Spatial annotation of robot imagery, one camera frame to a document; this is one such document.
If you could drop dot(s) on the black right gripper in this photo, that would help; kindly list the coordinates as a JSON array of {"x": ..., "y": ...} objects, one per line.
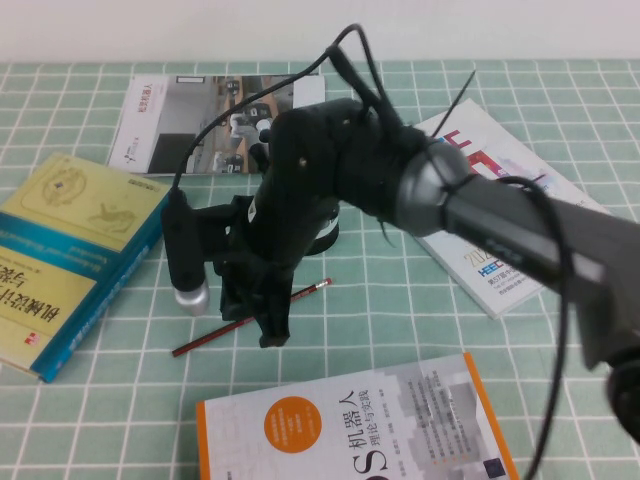
[{"x": 285, "y": 230}]

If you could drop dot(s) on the red and black pencil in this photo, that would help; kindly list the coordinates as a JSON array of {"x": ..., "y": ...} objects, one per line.
[{"x": 210, "y": 337}]

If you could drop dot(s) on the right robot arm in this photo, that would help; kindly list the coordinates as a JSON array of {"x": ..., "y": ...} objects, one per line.
[{"x": 500, "y": 225}]

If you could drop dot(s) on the black mesh pen holder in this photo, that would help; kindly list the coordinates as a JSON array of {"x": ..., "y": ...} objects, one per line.
[{"x": 325, "y": 245}]

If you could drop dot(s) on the green checked tablecloth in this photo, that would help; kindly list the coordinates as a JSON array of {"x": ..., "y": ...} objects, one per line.
[{"x": 380, "y": 320}]

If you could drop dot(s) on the white and orange book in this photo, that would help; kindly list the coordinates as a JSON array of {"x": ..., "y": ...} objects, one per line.
[{"x": 240, "y": 450}]

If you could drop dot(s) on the black capped white marker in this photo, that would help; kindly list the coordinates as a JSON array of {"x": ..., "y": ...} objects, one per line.
[{"x": 257, "y": 152}]

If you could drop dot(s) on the yellow and blue book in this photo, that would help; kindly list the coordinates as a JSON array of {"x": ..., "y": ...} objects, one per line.
[{"x": 75, "y": 210}]

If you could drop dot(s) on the brochure with room photo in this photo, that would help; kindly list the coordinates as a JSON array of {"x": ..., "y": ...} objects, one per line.
[{"x": 150, "y": 125}]

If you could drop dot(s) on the white HEEC catalogue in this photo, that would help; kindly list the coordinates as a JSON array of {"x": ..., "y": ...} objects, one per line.
[{"x": 500, "y": 295}]

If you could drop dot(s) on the black zip tie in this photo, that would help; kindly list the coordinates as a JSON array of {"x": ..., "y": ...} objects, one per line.
[{"x": 457, "y": 100}]

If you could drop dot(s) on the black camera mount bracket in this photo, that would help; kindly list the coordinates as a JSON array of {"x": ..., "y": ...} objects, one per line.
[{"x": 220, "y": 217}]

